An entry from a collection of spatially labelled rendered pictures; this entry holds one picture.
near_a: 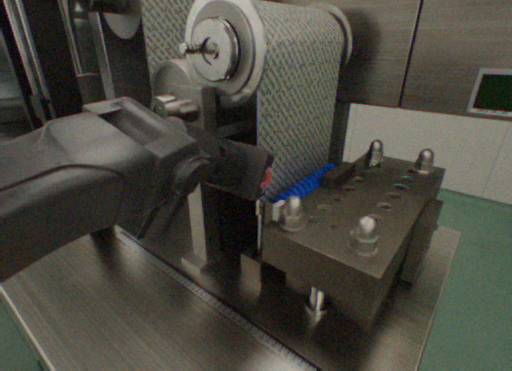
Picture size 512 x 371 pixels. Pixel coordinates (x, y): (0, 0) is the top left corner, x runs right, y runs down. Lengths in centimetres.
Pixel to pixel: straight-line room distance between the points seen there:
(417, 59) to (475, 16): 9
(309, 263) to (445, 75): 42
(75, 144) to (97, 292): 39
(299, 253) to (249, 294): 14
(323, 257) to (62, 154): 29
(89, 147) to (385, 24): 58
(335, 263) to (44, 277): 48
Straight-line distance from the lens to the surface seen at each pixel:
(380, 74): 68
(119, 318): 51
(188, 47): 42
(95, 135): 21
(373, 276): 37
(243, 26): 41
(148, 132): 23
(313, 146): 57
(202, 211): 49
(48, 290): 61
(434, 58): 65
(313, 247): 39
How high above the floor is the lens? 126
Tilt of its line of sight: 26 degrees down
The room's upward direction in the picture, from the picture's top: straight up
